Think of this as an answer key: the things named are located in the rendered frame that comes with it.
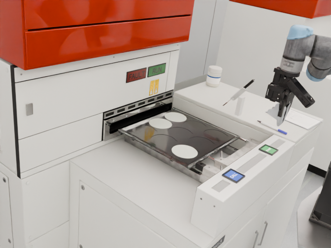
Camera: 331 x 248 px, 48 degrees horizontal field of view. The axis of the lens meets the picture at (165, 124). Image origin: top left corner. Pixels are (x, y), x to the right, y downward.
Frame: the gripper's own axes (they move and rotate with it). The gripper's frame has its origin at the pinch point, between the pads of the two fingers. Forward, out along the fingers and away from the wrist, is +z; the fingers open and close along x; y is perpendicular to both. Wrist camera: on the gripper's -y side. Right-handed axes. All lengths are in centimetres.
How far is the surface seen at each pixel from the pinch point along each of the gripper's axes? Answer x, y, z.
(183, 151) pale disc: 21.9, 26.2, 15.8
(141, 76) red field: 14, 58, -3
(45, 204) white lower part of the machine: 61, 59, 40
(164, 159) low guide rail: 23.6, 33.4, 22.3
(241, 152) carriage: 0.9, 11.8, 17.8
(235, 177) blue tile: 31.6, -0.4, 9.4
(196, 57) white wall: -258, 203, 68
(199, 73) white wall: -272, 203, 92
